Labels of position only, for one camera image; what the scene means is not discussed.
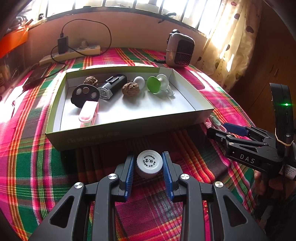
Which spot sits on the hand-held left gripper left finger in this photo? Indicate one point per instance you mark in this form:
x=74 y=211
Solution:
x=130 y=176

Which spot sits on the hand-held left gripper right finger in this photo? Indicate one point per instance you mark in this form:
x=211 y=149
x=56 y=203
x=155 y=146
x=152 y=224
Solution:
x=167 y=176

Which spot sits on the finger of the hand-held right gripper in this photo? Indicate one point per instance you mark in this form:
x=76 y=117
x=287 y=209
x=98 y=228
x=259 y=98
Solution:
x=234 y=129
x=222 y=138

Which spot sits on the pink and green clip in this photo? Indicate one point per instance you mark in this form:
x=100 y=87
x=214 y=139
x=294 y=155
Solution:
x=215 y=122

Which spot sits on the white bottle cap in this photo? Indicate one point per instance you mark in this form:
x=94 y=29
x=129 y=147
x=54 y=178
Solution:
x=148 y=162

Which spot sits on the green and white cardboard box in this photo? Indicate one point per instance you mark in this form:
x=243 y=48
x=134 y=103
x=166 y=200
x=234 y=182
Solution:
x=143 y=109

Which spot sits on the green and white spool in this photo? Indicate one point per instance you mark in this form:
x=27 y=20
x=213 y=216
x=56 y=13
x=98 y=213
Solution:
x=155 y=85

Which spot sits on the wrinkled brown walnut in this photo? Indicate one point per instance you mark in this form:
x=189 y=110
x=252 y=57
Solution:
x=130 y=89

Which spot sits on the black flashlight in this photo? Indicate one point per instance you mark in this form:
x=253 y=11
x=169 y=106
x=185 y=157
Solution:
x=111 y=87

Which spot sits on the black disc with round holes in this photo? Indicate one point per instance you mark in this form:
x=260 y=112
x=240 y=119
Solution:
x=81 y=97

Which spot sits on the white ball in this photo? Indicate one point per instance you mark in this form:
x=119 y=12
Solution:
x=139 y=81

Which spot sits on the pitted brown walnut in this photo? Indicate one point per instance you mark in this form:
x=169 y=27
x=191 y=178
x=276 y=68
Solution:
x=90 y=81

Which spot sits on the person's right hand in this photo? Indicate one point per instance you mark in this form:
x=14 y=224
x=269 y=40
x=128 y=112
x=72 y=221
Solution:
x=260 y=185

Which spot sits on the wooden cabinet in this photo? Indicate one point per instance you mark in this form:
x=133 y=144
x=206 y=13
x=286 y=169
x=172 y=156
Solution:
x=272 y=53

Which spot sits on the cream dotted curtain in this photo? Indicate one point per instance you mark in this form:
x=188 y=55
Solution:
x=231 y=41

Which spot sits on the beige space heater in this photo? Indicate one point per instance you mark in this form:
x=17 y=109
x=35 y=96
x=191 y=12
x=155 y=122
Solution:
x=181 y=49

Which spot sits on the plaid blanket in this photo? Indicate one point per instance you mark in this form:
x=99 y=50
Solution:
x=34 y=162

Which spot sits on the white power strip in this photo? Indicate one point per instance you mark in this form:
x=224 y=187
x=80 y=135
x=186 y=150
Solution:
x=87 y=49

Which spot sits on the black flat device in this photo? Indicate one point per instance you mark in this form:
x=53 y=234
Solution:
x=37 y=75

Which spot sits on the small beige plug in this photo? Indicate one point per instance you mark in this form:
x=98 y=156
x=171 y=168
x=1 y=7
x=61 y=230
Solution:
x=83 y=43

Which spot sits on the black charger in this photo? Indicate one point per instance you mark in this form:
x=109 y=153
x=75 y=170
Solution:
x=62 y=45

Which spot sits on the orange box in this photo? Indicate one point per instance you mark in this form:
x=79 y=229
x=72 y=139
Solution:
x=12 y=42

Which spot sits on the metal frame window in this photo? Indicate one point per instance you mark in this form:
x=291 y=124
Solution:
x=127 y=4

